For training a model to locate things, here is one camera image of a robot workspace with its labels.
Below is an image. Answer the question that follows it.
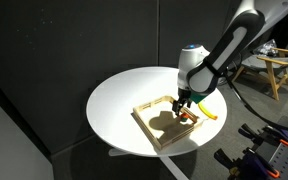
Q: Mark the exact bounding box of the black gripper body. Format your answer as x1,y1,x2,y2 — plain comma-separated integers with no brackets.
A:
175,87,194,106

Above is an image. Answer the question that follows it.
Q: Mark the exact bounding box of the blue black bar clamp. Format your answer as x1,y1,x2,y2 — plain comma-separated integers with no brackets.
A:
213,146,281,180
238,122,288,150

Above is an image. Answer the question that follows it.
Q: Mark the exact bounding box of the crumpled clear plastic bag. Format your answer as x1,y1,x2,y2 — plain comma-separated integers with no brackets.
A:
254,38,279,56

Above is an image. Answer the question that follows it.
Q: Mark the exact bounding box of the white table base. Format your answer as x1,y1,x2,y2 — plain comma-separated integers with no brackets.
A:
108,147,189,180

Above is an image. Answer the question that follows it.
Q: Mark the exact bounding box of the wooden chair with grey seat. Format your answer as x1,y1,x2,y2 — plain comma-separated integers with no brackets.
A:
231,46,288,101

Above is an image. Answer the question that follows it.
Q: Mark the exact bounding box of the shallow wooden crate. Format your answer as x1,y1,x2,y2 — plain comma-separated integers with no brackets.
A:
131,95,207,152

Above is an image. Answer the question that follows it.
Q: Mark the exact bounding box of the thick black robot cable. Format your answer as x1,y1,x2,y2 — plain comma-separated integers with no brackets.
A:
225,74,288,132

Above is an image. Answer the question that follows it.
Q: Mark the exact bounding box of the red toy strawberry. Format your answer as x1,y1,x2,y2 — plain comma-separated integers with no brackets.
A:
179,112,190,123

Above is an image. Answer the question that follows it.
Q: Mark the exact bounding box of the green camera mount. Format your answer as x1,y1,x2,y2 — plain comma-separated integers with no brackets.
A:
189,91,212,107

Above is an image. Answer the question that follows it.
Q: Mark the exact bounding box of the yellow toy banana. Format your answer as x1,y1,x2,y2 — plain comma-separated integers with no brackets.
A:
197,101,219,121

